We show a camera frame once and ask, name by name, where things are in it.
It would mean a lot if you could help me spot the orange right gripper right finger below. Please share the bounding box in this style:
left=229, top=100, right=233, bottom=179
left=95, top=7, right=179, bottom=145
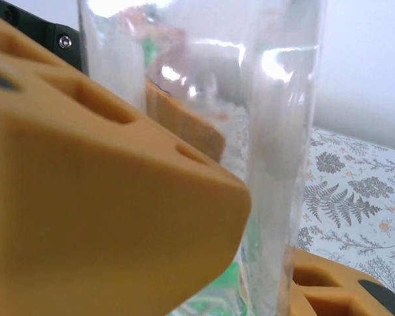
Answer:
left=291, top=249, right=395, bottom=316

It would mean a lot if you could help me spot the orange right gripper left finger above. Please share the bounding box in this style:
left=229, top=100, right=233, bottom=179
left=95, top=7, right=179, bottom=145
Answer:
left=0, top=9, right=253, bottom=316

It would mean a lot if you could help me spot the long clear bottle white cap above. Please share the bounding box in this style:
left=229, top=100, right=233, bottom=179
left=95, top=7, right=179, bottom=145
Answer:
left=77, top=0, right=327, bottom=316

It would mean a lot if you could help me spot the floral table cloth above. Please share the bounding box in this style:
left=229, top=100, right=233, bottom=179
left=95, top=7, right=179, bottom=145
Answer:
left=296, top=128, right=395, bottom=297

